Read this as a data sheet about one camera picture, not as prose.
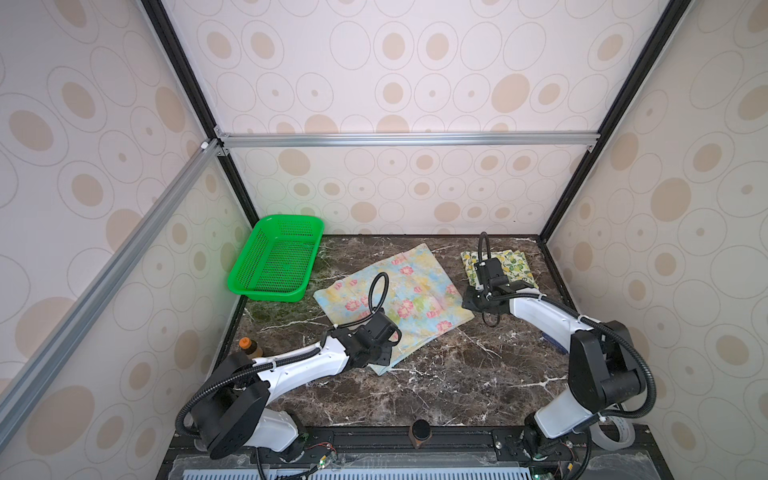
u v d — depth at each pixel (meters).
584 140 0.92
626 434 0.73
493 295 0.67
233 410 0.42
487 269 0.73
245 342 0.81
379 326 0.66
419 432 0.66
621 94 0.82
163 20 0.68
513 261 1.09
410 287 1.03
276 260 1.13
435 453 0.73
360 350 0.60
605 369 0.45
